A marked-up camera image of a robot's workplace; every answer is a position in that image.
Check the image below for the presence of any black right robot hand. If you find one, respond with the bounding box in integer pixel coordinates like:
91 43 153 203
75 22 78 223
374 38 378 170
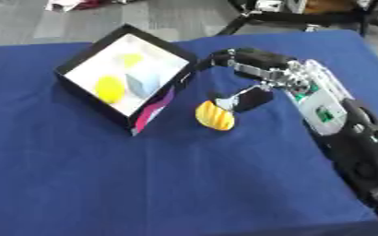
194 47 299 113

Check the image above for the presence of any pale blue block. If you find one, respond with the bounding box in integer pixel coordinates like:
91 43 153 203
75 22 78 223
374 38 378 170
124 72 162 97

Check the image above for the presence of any black box with white inside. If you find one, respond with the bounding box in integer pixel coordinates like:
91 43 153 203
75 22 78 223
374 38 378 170
53 23 201 136

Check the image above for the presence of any small yellow toy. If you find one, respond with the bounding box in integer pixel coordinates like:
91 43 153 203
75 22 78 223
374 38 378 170
116 53 146 69

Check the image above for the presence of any black metal frame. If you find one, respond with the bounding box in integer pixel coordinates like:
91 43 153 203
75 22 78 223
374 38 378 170
213 0 378 37

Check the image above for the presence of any yellow toy lemon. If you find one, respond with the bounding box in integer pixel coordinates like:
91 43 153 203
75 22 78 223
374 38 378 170
93 75 128 105

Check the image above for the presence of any orange ridged toy fruit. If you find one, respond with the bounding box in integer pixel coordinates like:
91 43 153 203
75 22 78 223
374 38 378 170
194 100 236 132

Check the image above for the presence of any white and red cloth heap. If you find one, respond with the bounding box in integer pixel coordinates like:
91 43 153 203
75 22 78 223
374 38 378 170
41 0 104 13

